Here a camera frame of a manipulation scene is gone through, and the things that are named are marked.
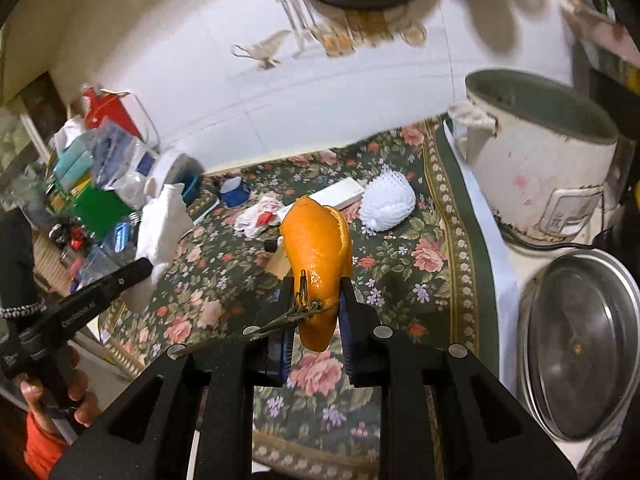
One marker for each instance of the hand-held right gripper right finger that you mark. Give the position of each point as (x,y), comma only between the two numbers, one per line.
(348,350)

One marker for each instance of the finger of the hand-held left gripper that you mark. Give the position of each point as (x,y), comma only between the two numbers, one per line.
(127,274)

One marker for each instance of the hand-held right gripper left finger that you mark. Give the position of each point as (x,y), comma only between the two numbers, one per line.
(286,350)

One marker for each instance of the dried brown stem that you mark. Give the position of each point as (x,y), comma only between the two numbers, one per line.
(280,321)

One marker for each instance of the orange peel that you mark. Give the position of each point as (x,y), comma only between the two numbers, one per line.
(315,245)

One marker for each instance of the blue container with clear strainer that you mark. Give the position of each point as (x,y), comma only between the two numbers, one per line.
(234,192)

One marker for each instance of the person's left forearm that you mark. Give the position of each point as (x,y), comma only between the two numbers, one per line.
(40,447)

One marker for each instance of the person's left hand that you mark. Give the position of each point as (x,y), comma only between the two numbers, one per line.
(82,390)

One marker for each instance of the clear plastic bottle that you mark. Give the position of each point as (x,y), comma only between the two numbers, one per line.
(120,234)

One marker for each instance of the white crumpled tissue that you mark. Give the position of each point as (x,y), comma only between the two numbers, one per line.
(160,230)

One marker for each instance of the green box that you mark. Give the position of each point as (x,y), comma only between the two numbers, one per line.
(97,210)

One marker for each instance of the small beige bottle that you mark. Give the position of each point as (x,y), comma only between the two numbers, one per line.
(278,261)

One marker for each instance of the green floral tablecloth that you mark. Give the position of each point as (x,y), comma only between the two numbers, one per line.
(400,270)

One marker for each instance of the blue plastic basket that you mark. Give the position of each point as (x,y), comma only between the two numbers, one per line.
(191,187)

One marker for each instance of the teal box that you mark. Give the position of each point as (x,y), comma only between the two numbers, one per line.
(75,167)

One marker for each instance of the clear plastic bag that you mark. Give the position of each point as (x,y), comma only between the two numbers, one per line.
(120,155)

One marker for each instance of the red and white wrapper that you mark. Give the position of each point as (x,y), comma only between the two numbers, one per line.
(257,215)

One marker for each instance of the white foam fruit net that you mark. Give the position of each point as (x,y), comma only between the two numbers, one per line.
(387,200)

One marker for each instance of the white rectangular box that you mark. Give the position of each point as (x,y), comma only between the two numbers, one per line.
(340,192)

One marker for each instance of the red paper bag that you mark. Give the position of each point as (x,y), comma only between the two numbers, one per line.
(107,110)

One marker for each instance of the steel pot with lid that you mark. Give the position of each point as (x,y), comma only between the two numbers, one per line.
(585,345)

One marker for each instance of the white rice cooker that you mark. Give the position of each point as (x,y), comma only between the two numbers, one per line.
(530,180)

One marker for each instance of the wooden trivet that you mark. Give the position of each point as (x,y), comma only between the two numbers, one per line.
(360,25)

